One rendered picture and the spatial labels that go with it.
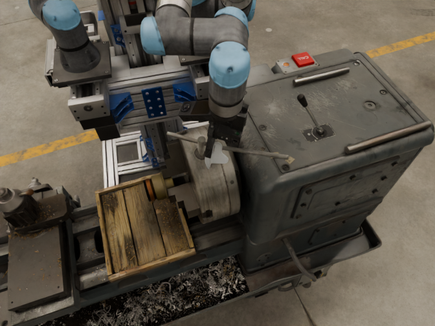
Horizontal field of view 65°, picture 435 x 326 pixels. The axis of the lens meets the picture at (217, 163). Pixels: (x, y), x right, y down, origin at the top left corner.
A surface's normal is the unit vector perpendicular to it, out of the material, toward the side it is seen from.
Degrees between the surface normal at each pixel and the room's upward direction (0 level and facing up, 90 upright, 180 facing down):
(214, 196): 60
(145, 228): 0
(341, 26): 0
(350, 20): 0
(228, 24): 9
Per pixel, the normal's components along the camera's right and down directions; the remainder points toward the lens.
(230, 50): 0.04, -0.44
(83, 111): 0.23, 0.80
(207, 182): 0.21, 0.10
